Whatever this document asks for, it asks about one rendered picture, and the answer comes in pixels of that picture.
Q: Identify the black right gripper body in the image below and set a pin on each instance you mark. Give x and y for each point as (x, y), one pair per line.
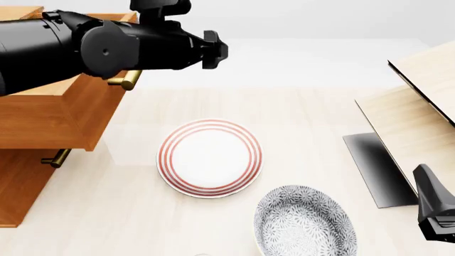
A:
(440, 229)

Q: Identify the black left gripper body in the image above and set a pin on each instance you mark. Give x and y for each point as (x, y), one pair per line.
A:
(215, 50)

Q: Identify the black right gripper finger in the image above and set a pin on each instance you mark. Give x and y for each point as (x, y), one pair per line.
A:
(432, 194)

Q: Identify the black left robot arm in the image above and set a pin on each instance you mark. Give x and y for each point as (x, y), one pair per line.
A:
(35, 53)

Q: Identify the wooden drawer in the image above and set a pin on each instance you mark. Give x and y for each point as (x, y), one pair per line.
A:
(42, 122)
(17, 181)

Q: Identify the wooden cabinet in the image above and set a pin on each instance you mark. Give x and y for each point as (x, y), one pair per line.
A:
(14, 13)

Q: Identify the pale wood shelf black supports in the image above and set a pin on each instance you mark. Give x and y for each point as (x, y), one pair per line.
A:
(409, 128)

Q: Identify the white plate with red rings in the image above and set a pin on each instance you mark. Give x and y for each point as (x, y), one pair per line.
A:
(209, 158)

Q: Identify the grey patterned bowl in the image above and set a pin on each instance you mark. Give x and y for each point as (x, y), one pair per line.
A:
(302, 224)

